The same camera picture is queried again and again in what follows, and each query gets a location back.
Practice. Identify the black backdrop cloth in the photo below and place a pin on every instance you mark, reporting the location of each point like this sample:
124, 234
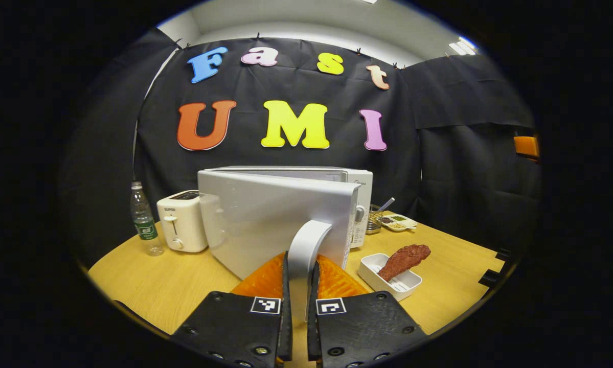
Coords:
439, 179

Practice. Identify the white divided condiment dish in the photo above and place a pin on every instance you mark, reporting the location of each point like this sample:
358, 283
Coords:
398, 223

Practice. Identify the white rectangular food tray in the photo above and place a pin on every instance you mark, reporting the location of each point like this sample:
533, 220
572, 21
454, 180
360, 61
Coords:
375, 268

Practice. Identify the small ceiling light panel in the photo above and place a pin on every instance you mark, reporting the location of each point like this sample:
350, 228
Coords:
462, 47

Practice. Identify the reddish brown chicken drumstick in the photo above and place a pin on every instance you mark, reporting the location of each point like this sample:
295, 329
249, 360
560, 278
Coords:
403, 259

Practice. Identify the white microwave oven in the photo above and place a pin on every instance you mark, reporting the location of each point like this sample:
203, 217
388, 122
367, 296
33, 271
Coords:
265, 220

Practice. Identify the clear water bottle green label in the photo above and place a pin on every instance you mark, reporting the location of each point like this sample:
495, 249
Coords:
145, 225

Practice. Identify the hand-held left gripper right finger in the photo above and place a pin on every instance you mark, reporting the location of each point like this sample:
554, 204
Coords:
314, 332

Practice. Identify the white toaster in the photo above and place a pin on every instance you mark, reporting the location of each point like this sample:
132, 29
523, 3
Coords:
183, 225

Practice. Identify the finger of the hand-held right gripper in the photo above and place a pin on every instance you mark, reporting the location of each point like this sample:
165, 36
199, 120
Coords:
526, 146

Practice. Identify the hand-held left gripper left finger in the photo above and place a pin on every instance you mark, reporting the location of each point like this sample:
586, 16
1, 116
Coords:
285, 332

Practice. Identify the black table clamp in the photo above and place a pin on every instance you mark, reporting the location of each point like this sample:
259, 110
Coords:
489, 278
503, 254

